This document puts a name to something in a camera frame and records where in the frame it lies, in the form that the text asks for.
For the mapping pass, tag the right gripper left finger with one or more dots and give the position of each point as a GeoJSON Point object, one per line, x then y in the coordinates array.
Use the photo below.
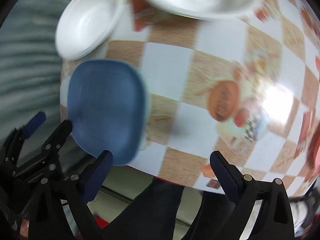
{"type": "Point", "coordinates": [48, 217]}

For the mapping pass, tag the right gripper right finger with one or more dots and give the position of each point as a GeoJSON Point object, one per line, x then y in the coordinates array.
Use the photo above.
{"type": "Point", "coordinates": [274, 220]}

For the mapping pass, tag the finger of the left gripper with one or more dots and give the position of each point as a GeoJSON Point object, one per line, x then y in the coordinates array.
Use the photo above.
{"type": "Point", "coordinates": [46, 163]}
{"type": "Point", "coordinates": [29, 129]}

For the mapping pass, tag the blue square plate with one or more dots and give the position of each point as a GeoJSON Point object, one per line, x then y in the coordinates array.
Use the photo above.
{"type": "Point", "coordinates": [107, 104]}

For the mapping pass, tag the small white foam bowl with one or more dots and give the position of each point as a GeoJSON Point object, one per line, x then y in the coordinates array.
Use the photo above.
{"type": "Point", "coordinates": [84, 25]}

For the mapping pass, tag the pink square plate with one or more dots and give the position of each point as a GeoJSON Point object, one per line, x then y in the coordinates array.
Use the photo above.
{"type": "Point", "coordinates": [313, 152]}

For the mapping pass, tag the white sneaker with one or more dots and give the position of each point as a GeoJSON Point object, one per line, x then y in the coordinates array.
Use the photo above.
{"type": "Point", "coordinates": [303, 212]}

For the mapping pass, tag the teal curtain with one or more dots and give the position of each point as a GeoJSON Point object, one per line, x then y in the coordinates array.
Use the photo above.
{"type": "Point", "coordinates": [30, 70]}

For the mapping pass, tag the person legs in jeans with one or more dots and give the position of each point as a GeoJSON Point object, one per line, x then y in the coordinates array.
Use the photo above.
{"type": "Point", "coordinates": [152, 215]}

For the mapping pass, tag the checkered patterned tablecloth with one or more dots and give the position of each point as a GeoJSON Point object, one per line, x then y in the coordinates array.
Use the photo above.
{"type": "Point", "coordinates": [246, 86]}

